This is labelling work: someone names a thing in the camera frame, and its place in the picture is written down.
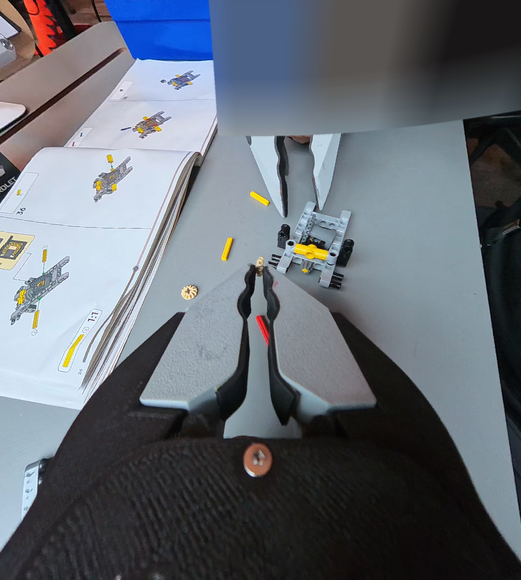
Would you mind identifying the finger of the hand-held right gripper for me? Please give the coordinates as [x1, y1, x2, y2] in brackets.
[310, 133, 343, 212]
[247, 134, 291, 218]

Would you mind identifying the blue plastic bin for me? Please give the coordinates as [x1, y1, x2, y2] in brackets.
[103, 0, 213, 63]

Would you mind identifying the white lego instruction booklet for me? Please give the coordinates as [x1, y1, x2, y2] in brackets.
[0, 58, 219, 411]

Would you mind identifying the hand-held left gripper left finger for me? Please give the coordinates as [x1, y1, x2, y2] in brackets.
[140, 264, 256, 420]

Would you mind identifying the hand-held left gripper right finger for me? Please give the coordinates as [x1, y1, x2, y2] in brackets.
[262, 266, 377, 426]

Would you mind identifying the grey lego frame assembly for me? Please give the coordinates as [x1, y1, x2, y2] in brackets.
[269, 201, 357, 291]

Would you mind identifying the light grey lego beam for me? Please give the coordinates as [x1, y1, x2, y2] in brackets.
[21, 458, 49, 518]

